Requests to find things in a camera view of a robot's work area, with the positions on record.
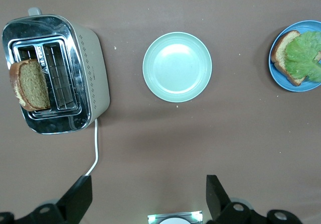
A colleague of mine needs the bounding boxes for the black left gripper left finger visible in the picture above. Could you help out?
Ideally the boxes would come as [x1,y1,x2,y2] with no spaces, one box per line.
[0,175,93,224]

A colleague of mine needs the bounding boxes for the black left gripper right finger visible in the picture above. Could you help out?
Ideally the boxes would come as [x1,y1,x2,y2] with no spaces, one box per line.
[206,175,301,224]

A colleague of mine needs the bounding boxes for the brown bread slice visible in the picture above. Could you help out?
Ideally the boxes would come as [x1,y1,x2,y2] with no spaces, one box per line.
[272,30,321,87]
[9,59,52,112]

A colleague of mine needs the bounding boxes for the green lettuce leaf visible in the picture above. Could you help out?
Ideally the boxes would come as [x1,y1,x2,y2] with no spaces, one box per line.
[284,30,321,83]

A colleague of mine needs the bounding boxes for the green plate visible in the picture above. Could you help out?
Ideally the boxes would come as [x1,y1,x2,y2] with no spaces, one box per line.
[142,31,213,103]

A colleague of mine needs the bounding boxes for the blue plate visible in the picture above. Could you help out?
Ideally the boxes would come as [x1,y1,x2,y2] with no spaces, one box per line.
[268,20,321,93]

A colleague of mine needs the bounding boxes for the beige chrome toaster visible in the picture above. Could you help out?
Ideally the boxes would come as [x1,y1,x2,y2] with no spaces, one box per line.
[2,7,111,135]

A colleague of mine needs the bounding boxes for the white toaster power cable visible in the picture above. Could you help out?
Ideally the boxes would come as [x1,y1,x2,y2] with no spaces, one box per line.
[84,118,100,177]

